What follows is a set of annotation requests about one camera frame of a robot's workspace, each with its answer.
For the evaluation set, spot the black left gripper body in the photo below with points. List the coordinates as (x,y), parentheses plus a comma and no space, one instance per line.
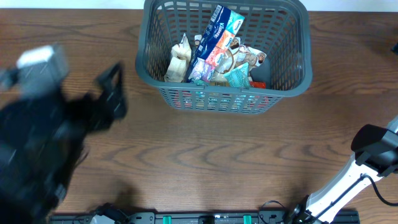
(88,115)

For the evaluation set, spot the beige cookie bag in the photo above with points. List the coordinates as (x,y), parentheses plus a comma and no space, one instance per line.
(228,59)
(181,56)

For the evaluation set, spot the white paper label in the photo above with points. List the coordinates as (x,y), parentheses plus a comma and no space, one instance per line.
(238,77)

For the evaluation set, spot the Kleenex tissue multipack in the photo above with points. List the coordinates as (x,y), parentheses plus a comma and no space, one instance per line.
(216,40)

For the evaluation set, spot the cookie bag with clear window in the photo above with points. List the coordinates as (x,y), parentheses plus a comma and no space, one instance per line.
(253,57)

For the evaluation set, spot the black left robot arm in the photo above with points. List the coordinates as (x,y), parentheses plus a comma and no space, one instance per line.
(42,137)

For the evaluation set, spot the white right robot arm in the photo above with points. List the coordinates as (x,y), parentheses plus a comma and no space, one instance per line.
(374,157)

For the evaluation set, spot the grey plastic basket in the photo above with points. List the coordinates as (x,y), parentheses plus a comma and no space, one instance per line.
(278,28)

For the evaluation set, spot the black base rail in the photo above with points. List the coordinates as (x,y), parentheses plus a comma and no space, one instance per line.
(110,214)

